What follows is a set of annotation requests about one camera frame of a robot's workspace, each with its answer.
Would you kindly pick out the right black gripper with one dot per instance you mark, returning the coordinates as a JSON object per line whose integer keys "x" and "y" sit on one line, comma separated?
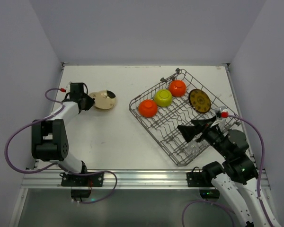
{"x": 202, "y": 130}

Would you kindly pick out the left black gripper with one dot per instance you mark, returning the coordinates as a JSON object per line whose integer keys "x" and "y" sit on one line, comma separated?
{"x": 88, "y": 103}

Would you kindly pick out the cream plate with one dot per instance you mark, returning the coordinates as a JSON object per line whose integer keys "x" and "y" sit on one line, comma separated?
{"x": 105, "y": 92}
{"x": 104, "y": 102}

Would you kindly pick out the yellow patterned plate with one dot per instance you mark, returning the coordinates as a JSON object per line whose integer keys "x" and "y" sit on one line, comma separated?
{"x": 199, "y": 100}

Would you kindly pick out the grey wire dish rack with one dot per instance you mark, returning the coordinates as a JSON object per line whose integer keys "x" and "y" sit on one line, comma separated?
{"x": 163, "y": 126}

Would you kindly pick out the yellow-green bowl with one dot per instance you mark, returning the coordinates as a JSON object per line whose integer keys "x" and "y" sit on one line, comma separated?
{"x": 163, "y": 98}

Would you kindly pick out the orange bowl front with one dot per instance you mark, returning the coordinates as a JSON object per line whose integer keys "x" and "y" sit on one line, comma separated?
{"x": 148, "y": 108}

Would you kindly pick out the orange bowl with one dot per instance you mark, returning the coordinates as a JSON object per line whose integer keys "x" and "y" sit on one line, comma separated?
{"x": 148, "y": 108}
{"x": 177, "y": 88}

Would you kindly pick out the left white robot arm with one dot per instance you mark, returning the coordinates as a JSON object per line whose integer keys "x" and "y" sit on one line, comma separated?
{"x": 49, "y": 138}

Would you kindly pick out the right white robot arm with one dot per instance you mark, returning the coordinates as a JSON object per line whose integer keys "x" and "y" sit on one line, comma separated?
{"x": 237, "y": 179}

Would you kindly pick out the clear glass cup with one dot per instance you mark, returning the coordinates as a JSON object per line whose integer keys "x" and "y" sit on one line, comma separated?
{"x": 192, "y": 149}

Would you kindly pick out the orange bowl back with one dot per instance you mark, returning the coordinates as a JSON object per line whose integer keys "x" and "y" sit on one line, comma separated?
{"x": 177, "y": 88}

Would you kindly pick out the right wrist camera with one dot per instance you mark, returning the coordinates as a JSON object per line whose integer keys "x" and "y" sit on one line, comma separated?
{"x": 221, "y": 113}

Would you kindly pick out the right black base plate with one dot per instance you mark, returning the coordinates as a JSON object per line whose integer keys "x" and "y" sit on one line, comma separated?
{"x": 198, "y": 179}

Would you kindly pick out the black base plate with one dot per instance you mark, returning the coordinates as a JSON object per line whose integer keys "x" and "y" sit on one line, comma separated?
{"x": 69, "y": 180}
{"x": 198, "y": 179}

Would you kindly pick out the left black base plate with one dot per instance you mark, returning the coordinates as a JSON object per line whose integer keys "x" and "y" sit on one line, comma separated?
{"x": 69, "y": 180}

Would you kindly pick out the aluminium mounting rail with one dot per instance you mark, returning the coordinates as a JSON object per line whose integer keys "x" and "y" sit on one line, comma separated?
{"x": 126, "y": 179}

